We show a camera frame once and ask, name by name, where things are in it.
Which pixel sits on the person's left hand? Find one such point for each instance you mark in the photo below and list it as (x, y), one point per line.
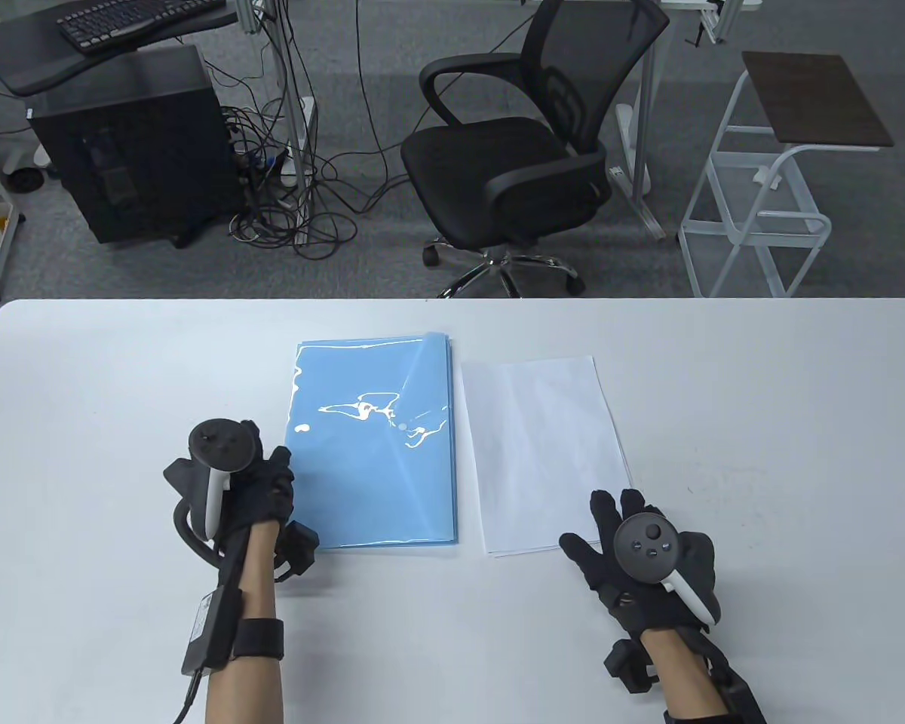
(260, 498)

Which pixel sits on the person's right hand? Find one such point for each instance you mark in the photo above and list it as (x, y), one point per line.
(633, 596)

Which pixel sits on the blue plastic snap folder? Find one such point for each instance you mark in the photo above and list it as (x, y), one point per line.
(369, 467)

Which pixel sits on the white paper sheet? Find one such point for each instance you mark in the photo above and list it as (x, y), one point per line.
(550, 452)

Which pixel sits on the person's left forearm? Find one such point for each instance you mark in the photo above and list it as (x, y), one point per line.
(245, 664)

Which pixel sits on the person's right forearm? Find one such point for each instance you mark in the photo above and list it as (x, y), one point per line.
(682, 675)

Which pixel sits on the grey and white handheld controller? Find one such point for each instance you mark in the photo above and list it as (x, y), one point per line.
(645, 547)
(219, 445)

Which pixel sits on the white power strip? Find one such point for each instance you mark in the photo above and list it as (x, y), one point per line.
(290, 175)

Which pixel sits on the black computer tower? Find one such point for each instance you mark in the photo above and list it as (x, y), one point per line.
(136, 151)

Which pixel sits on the black round disc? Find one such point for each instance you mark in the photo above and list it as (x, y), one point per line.
(26, 181)

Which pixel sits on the silver aluminium desk leg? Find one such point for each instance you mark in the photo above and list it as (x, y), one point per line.
(292, 98)

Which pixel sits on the black mesh office chair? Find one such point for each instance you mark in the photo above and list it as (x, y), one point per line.
(498, 158)

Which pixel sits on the black curved desk top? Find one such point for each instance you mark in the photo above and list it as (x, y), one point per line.
(23, 72)

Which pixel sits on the black keyboard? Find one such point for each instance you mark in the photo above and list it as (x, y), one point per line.
(121, 19)

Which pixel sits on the white side table brown top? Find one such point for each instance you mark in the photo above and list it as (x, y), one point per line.
(814, 98)

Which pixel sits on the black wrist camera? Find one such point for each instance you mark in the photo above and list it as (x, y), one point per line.
(627, 667)
(302, 547)

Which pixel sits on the white desk frame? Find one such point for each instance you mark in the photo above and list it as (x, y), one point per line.
(646, 113)

